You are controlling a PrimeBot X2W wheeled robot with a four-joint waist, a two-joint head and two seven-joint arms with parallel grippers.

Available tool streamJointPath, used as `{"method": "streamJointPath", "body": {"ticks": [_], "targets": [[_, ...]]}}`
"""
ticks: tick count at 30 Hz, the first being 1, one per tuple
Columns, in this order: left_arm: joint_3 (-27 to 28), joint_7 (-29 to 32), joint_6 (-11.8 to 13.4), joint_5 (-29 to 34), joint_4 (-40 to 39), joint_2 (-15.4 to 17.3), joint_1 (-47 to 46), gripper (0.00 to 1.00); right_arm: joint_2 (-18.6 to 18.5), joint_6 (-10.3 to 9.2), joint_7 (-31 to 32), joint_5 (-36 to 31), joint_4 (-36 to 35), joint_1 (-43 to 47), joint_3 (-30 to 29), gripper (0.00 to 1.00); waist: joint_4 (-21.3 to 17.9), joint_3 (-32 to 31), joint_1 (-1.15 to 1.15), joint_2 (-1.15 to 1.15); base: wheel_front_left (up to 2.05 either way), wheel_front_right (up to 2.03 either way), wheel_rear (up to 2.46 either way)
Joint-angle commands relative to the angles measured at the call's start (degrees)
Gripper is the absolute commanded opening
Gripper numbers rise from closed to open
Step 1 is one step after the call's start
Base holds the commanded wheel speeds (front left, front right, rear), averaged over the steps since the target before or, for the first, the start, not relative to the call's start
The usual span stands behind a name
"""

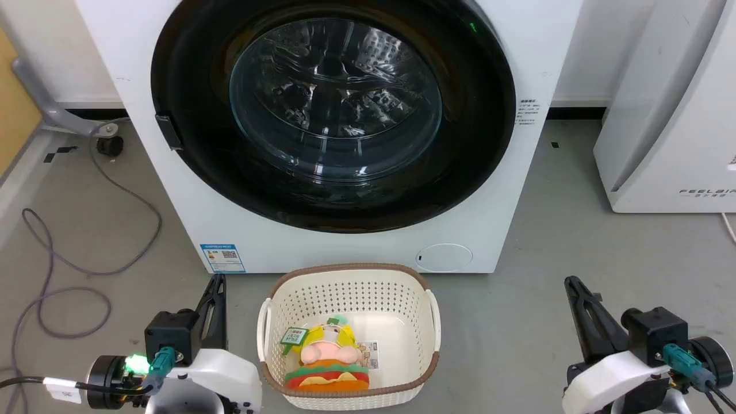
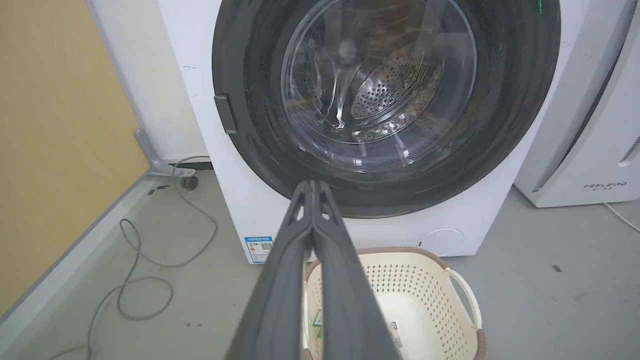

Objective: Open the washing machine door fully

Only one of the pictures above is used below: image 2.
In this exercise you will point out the round dark washing machine door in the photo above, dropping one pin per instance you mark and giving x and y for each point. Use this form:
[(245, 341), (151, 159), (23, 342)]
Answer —
[(490, 115)]

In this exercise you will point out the blue energy label sticker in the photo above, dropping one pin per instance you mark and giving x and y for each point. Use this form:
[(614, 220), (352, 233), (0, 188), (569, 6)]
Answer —
[(258, 249)]

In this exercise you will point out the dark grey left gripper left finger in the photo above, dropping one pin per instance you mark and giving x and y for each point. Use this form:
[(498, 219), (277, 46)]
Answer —
[(280, 300)]

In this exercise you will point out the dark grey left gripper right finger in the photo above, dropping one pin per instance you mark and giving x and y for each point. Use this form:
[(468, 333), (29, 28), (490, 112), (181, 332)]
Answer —
[(350, 300)]

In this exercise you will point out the white Feelbird appliance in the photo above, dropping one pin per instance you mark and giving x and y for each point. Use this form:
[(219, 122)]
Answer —
[(585, 130)]

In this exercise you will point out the cream perforated laundry basket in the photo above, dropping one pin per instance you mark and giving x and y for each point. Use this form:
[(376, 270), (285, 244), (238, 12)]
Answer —
[(425, 305)]

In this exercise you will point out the white front-load washing machine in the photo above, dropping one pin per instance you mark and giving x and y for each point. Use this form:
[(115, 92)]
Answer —
[(210, 165)]

